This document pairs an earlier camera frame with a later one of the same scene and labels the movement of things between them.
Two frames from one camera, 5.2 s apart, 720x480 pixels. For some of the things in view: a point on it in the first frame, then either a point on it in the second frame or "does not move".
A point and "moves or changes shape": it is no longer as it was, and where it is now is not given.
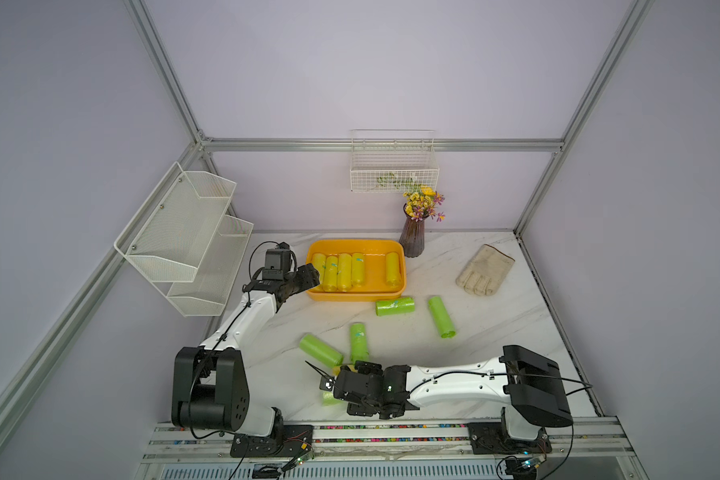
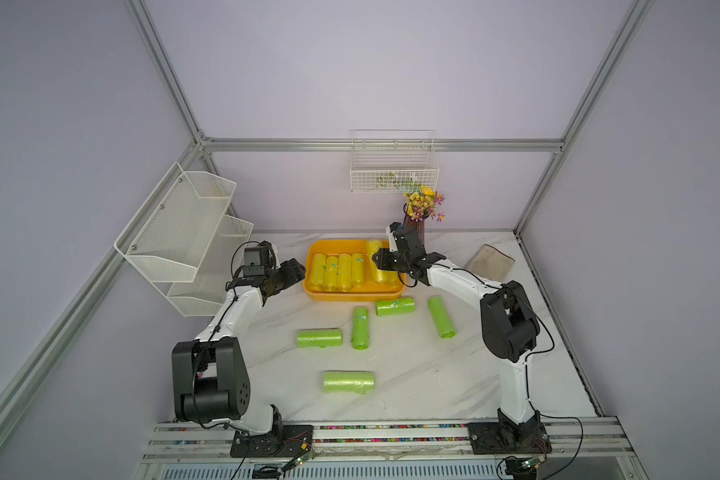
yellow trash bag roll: (392, 269) does not move
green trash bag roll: (441, 317) does not move
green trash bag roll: (392, 307) does not move
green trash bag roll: (358, 342) moves or changes shape
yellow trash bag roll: (344, 272) does not move
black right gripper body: (358, 406) to (401, 262)
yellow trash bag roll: (331, 275) does not move
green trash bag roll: (321, 351) to (312, 338)
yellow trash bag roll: (318, 262) does not move
